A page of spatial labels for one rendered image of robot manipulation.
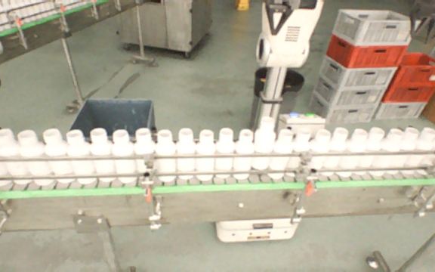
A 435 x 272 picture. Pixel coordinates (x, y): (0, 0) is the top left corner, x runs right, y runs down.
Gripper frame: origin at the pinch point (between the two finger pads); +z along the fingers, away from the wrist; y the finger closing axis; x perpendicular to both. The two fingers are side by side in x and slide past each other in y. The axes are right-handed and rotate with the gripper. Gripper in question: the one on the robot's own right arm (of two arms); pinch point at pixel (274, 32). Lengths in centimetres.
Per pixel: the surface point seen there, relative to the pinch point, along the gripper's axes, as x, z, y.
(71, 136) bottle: -55, 25, 13
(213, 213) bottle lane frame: -16, 54, 19
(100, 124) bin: -67, 59, -44
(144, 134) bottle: -36.2, 25.7, 11.7
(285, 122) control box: 10.4, 29.3, 0.2
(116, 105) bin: -57, 48, -44
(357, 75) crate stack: 151, 78, -159
